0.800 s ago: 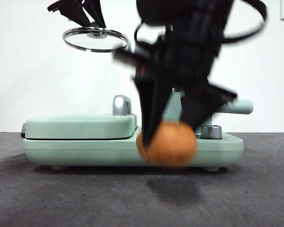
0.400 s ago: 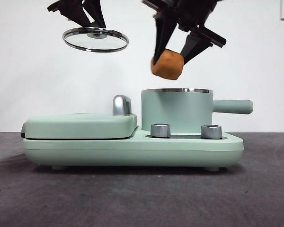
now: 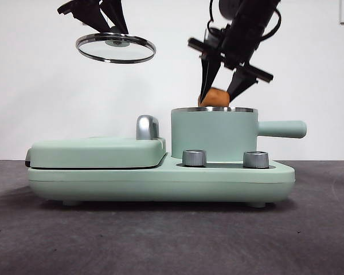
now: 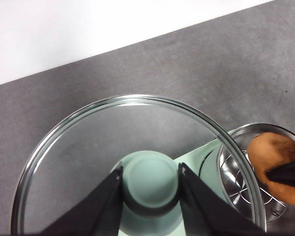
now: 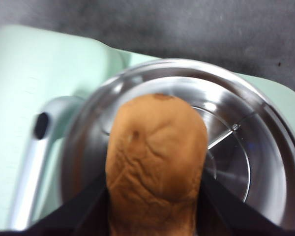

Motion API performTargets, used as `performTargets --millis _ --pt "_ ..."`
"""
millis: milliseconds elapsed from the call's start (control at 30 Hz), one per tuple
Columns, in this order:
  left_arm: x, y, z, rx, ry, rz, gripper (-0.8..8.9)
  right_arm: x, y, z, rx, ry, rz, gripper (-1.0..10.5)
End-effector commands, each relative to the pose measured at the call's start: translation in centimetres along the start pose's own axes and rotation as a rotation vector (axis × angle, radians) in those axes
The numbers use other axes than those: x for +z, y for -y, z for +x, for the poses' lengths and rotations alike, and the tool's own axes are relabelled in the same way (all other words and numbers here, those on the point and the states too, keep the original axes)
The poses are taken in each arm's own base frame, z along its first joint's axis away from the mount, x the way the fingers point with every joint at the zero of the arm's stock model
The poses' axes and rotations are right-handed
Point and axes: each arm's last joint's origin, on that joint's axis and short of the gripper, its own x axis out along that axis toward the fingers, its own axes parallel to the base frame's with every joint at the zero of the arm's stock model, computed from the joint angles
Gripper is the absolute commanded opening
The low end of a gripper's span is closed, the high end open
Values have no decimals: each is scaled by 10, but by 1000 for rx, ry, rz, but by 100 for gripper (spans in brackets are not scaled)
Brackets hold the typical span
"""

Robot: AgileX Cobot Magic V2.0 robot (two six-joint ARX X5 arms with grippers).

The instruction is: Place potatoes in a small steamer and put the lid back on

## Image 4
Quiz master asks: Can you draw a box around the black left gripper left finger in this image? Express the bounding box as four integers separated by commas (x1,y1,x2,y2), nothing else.
40,166,124,236

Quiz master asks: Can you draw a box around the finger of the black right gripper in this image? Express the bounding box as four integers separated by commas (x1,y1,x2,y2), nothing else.
265,157,295,191

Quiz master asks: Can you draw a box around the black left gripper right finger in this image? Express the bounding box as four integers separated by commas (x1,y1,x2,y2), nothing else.
178,163,271,236

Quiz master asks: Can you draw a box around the brown potato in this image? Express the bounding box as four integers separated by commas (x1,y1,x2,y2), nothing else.
247,132,295,206

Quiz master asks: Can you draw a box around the glass lid with green knob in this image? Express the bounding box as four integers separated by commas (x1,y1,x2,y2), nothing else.
11,94,265,236

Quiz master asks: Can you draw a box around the steel steamer insert tray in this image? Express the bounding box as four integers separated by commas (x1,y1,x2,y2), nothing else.
217,124,295,223

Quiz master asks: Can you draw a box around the green breakfast maker base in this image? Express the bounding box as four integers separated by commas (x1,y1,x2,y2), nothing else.
173,131,231,171

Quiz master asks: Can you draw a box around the green steamer pot with handle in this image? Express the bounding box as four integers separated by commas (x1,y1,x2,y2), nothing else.
198,122,295,236

